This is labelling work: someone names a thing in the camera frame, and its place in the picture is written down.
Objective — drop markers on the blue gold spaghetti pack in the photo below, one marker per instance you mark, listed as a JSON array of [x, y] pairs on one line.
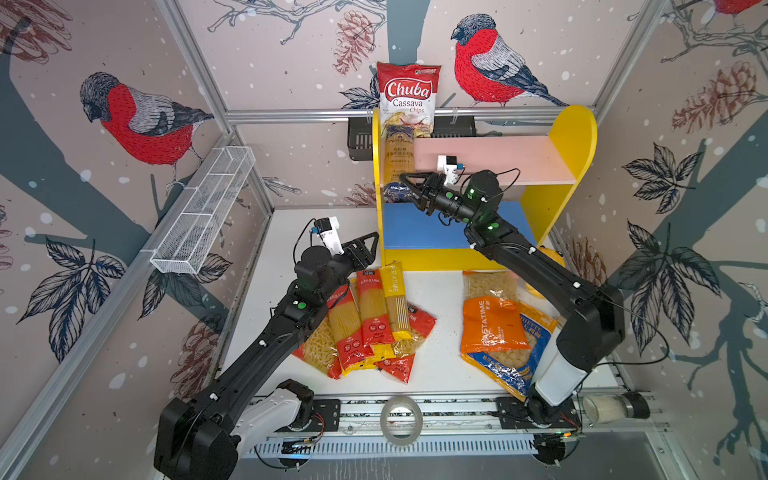
[[398, 159]]

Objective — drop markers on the white wire mesh basket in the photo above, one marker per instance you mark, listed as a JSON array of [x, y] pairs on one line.
[[193, 232]]

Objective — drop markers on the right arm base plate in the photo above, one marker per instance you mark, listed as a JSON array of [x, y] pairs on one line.
[[534, 413]]

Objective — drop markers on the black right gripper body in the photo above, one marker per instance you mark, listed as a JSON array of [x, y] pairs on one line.
[[448, 204]]

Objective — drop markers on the yellow spaghetti pack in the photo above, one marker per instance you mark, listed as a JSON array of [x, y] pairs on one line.
[[393, 286]]

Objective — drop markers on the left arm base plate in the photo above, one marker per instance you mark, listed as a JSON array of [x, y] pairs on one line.
[[321, 415]]

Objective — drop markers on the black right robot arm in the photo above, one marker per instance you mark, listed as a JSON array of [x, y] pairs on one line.
[[595, 323]]

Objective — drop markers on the black wall-mounted basket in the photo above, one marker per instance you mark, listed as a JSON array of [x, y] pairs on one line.
[[360, 134]]

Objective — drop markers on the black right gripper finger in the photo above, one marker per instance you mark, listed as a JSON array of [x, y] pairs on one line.
[[418, 180], [417, 194]]

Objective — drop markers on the red fusilli bag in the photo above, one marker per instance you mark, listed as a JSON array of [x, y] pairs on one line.
[[400, 367], [320, 352]]

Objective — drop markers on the red fusilli bag left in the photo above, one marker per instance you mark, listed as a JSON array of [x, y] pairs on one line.
[[320, 352]]

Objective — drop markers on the red fusilli bag right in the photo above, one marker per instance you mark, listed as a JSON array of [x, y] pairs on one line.
[[400, 367]]

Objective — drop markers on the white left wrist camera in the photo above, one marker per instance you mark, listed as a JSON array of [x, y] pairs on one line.
[[327, 229]]

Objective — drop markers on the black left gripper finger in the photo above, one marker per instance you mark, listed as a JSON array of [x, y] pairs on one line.
[[354, 245], [369, 250]]

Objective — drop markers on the yellow shelf pink blue boards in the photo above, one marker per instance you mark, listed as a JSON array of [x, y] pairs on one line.
[[529, 179]]

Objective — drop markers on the red Chuba cassava chips bag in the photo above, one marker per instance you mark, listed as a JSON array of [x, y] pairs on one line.
[[407, 96]]

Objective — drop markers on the red spaghetti pack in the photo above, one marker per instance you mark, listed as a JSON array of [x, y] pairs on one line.
[[346, 327], [376, 328]]

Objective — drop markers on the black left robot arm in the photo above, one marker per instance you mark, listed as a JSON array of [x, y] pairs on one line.
[[205, 437]]

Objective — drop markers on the orange Pastatime pasta bag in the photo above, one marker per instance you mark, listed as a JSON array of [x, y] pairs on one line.
[[491, 314]]

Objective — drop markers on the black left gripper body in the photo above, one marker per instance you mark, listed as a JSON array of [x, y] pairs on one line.
[[345, 264]]

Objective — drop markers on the clear tape roll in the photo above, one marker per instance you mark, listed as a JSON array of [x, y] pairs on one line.
[[401, 421]]

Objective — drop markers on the glass jar black lid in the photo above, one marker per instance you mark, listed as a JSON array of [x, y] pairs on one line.
[[603, 409]]

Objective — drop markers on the yellow red plush toy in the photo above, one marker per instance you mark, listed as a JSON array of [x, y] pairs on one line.
[[543, 271]]

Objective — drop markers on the blue macaroni pasta bag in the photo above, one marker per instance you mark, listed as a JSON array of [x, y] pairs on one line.
[[514, 370]]

